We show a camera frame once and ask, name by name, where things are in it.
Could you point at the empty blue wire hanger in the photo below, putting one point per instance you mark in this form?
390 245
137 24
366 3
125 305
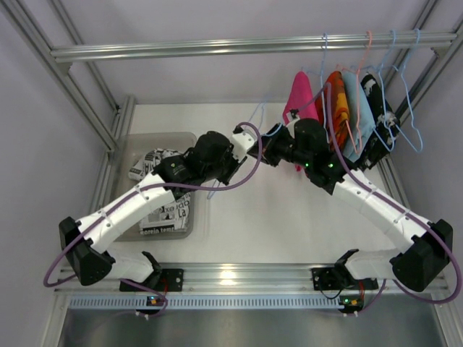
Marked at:
400 69

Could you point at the pink wire hanger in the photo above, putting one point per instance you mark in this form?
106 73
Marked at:
356 72

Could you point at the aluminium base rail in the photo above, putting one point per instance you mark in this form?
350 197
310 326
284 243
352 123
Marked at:
216 278

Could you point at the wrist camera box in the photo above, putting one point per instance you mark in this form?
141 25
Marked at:
242 141
293 115

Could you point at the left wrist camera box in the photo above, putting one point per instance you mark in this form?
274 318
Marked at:
242 141

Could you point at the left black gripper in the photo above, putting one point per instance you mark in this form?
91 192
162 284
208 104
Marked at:
228 169

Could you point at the aluminium frame post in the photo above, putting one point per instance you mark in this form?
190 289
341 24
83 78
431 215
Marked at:
28 27

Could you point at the black white newsprint trousers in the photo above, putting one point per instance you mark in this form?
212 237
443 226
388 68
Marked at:
169 221

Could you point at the orange patterned cloth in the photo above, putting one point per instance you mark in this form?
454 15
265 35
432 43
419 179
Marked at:
337 109

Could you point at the pink cloth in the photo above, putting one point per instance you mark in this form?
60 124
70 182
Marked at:
301 93

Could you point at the blue hanger of black cloth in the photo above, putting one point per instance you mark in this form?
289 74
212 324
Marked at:
385 90

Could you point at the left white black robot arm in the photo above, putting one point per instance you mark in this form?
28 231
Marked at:
86 242

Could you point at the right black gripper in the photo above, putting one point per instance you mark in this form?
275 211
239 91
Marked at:
270 151

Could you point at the black white patterned cloth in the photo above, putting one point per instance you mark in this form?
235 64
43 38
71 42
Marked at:
374 151

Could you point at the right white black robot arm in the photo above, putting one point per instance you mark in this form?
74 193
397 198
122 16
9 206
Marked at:
420 246

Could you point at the slotted grey cable duct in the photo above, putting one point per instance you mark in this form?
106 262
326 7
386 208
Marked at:
179 302

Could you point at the light blue cloth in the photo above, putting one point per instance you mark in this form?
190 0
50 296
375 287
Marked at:
361 121

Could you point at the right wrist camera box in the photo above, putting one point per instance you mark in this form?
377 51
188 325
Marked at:
293 115

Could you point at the aluminium hanging rail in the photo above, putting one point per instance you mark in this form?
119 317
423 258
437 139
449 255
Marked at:
405 39

